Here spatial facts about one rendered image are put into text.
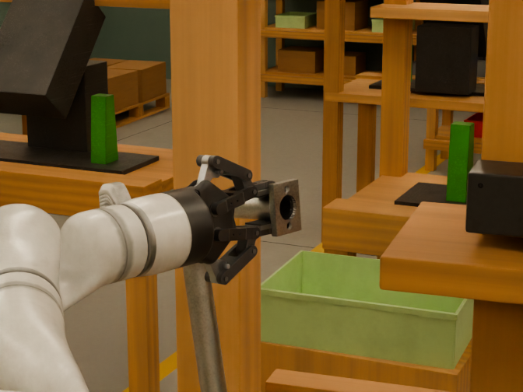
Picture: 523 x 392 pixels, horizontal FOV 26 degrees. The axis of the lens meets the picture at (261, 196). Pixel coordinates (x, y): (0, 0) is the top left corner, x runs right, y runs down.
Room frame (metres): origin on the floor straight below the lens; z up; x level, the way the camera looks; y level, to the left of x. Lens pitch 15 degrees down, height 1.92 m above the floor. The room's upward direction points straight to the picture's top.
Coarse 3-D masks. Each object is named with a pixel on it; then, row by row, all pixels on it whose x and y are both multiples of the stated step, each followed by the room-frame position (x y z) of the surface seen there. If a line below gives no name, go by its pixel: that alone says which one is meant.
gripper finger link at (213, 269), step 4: (216, 260) 1.09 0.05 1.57; (220, 260) 1.09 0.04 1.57; (224, 260) 1.09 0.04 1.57; (208, 264) 1.08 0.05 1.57; (212, 264) 1.08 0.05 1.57; (216, 264) 1.08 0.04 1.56; (220, 264) 1.09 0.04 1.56; (224, 264) 1.09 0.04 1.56; (228, 264) 1.08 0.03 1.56; (208, 268) 1.08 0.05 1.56; (212, 268) 1.08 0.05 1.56; (216, 268) 1.08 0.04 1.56; (220, 268) 1.09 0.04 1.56; (228, 268) 1.08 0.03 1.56; (208, 272) 1.08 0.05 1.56; (212, 272) 1.08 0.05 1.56; (216, 272) 1.08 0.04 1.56; (212, 276) 1.08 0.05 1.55; (212, 280) 1.08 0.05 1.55
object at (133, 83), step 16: (112, 64) 10.47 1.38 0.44; (128, 64) 10.45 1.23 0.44; (144, 64) 10.45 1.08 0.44; (160, 64) 10.51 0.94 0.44; (112, 80) 9.64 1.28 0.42; (128, 80) 9.91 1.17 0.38; (144, 80) 10.15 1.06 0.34; (160, 80) 10.50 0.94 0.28; (128, 96) 9.90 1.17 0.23; (144, 96) 10.14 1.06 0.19; (160, 96) 10.46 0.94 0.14; (144, 112) 10.29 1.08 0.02
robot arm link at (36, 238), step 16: (0, 208) 0.92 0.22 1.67; (16, 208) 0.92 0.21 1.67; (32, 208) 0.92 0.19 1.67; (0, 224) 0.89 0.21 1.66; (16, 224) 0.89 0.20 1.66; (32, 224) 0.90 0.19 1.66; (48, 224) 0.91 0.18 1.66; (0, 240) 0.87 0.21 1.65; (16, 240) 0.87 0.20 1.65; (32, 240) 0.88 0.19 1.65; (48, 240) 0.89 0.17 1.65; (0, 256) 0.85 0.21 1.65; (16, 256) 0.85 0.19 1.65; (32, 256) 0.86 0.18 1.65; (48, 256) 0.87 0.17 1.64; (0, 272) 0.83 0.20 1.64; (32, 272) 0.83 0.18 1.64; (48, 272) 0.85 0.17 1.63
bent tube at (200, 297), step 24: (288, 192) 1.14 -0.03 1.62; (240, 216) 1.17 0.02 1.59; (264, 216) 1.14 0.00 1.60; (288, 216) 1.15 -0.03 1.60; (192, 264) 1.21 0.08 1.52; (192, 288) 1.21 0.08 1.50; (192, 312) 1.21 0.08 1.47; (216, 336) 1.20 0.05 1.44; (216, 360) 1.20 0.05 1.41; (216, 384) 1.19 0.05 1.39
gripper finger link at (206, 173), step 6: (204, 156) 1.10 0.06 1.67; (204, 162) 1.10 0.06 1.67; (204, 168) 1.09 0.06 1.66; (210, 168) 1.09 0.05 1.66; (204, 174) 1.09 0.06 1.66; (210, 174) 1.09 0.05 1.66; (216, 174) 1.10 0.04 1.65; (222, 174) 1.09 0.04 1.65; (198, 180) 1.09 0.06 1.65; (210, 180) 1.09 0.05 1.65
